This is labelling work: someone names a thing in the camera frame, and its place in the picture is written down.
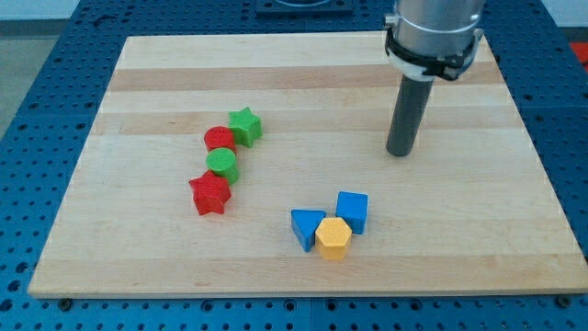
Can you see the green star block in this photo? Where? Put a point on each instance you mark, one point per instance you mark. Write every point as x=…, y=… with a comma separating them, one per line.
x=245, y=126

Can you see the blue triangle block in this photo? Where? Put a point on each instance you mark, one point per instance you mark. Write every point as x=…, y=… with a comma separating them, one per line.
x=304, y=224

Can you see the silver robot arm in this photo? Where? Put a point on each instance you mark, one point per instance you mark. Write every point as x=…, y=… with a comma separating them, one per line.
x=426, y=39

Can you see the green cylinder block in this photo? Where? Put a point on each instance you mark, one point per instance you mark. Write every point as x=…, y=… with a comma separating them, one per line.
x=223, y=163

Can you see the red cylinder block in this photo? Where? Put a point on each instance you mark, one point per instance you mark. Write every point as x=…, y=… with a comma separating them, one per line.
x=219, y=137

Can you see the red star block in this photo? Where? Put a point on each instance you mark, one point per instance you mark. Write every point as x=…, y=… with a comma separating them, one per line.
x=210, y=193

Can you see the blue cube block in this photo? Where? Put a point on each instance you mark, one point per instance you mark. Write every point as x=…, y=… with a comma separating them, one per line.
x=353, y=208

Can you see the wooden board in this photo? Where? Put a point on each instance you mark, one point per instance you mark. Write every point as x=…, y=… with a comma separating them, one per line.
x=469, y=212

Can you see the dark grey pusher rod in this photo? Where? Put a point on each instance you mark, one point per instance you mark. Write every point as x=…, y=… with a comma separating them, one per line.
x=407, y=115

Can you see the yellow hexagon block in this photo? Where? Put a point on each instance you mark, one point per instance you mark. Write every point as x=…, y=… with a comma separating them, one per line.
x=333, y=238

